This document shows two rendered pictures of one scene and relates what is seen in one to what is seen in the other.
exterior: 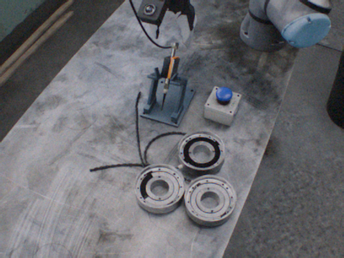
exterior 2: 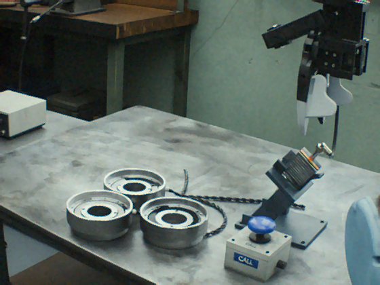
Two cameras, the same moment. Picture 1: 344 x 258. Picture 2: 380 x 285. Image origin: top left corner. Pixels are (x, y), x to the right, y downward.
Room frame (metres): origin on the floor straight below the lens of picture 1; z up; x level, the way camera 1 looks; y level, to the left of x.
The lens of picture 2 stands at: (0.59, -0.89, 1.27)
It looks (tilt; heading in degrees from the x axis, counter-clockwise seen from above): 21 degrees down; 98
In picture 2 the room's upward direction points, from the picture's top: 3 degrees clockwise
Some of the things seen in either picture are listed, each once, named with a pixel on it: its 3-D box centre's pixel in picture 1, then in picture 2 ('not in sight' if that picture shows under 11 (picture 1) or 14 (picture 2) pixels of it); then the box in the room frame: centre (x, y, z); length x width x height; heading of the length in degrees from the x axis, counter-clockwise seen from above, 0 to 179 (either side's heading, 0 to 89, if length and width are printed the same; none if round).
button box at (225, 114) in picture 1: (223, 104); (261, 252); (0.60, -0.13, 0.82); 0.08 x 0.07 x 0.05; 153
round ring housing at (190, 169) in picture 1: (201, 154); (174, 223); (0.46, -0.06, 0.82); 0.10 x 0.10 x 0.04
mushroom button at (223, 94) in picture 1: (223, 98); (260, 235); (0.60, -0.13, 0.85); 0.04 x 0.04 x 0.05
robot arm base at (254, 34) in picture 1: (266, 22); not in sight; (0.89, -0.29, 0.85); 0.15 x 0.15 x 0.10
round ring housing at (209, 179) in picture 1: (209, 201); (99, 216); (0.34, -0.07, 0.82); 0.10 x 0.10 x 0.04
